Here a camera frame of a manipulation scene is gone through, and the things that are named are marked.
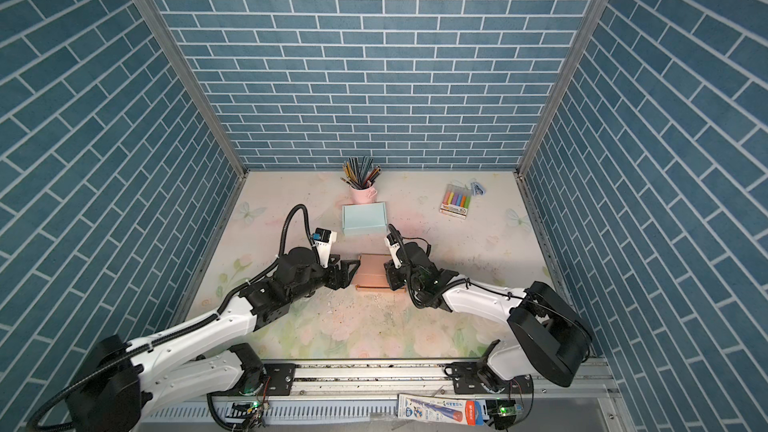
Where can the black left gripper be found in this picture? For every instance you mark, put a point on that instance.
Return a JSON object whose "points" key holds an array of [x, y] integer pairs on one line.
{"points": [[345, 281]]}

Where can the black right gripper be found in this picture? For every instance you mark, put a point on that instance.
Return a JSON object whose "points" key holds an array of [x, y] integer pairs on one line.
{"points": [[391, 272]]}

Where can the pink paper box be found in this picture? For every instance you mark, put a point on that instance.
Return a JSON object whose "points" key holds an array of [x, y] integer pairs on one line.
{"points": [[371, 275]]}

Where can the light blue paper box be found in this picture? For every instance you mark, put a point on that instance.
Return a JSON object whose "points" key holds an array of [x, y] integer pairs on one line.
{"points": [[364, 219]]}

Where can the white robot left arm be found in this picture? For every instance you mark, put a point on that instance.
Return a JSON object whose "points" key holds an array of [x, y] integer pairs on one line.
{"points": [[120, 383]]}

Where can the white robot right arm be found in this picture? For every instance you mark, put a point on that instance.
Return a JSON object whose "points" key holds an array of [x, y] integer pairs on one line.
{"points": [[550, 338]]}

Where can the white toothpaste style box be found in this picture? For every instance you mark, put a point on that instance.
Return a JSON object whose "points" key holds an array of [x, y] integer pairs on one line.
{"points": [[441, 410]]}

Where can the pink metal pencil bucket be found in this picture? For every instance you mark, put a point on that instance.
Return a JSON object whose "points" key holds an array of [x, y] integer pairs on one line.
{"points": [[363, 196]]}

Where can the pack of coloured markers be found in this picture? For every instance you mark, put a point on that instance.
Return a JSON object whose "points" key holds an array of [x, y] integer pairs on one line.
{"points": [[456, 201]]}

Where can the bundle of coloured pencils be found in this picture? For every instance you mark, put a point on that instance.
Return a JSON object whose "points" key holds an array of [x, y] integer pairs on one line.
{"points": [[360, 173]]}

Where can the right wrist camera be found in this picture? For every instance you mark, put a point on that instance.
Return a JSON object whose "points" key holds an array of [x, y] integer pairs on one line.
{"points": [[393, 245]]}

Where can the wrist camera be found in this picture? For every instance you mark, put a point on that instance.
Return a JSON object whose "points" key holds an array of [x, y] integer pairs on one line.
{"points": [[393, 245], [323, 240]]}

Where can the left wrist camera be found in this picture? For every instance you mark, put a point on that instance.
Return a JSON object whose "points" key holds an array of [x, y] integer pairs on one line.
{"points": [[323, 240]]}

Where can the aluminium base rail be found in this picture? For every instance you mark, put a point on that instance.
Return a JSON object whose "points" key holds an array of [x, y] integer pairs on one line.
{"points": [[384, 375]]}

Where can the left aluminium corner post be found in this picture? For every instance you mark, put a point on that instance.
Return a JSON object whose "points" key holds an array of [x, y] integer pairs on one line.
{"points": [[169, 46]]}

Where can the aluminium corner post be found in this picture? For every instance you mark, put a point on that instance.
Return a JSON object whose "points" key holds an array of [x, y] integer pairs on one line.
{"points": [[169, 46], [591, 18]]}

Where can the right aluminium corner post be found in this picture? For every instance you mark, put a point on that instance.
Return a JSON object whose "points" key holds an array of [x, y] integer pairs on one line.
{"points": [[591, 18]]}

